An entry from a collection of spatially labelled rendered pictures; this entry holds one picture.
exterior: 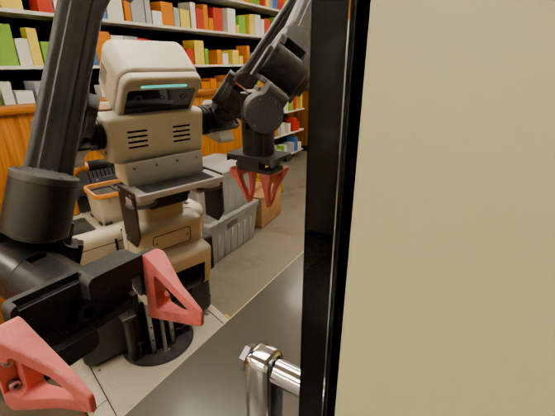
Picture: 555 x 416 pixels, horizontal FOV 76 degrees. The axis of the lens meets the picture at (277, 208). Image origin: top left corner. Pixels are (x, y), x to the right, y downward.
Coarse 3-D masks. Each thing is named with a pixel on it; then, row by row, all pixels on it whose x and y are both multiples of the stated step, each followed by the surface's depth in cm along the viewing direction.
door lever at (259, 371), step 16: (256, 352) 17; (272, 352) 17; (240, 368) 17; (256, 368) 16; (272, 368) 16; (288, 368) 16; (256, 384) 17; (272, 384) 17; (288, 384) 16; (256, 400) 17; (272, 400) 17
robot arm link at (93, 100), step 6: (90, 96) 71; (96, 96) 72; (90, 102) 70; (96, 102) 71; (90, 108) 70; (96, 108) 71; (90, 114) 72; (96, 114) 72; (90, 120) 72; (84, 126) 75; (90, 126) 72; (84, 132) 73; (90, 132) 73; (90, 138) 75
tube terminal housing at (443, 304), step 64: (384, 0) 5; (448, 0) 4; (512, 0) 4; (384, 64) 5; (448, 64) 5; (512, 64) 4; (384, 128) 5; (448, 128) 5; (512, 128) 5; (384, 192) 6; (448, 192) 5; (512, 192) 5; (384, 256) 6; (448, 256) 6; (512, 256) 5; (384, 320) 7; (448, 320) 6; (512, 320) 5; (384, 384) 7; (448, 384) 6; (512, 384) 6
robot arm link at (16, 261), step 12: (0, 240) 34; (12, 240) 34; (24, 240) 32; (36, 240) 32; (48, 240) 33; (0, 252) 33; (12, 252) 32; (24, 252) 32; (36, 252) 32; (48, 252) 33; (0, 264) 32; (12, 264) 31; (0, 276) 31; (0, 288) 31
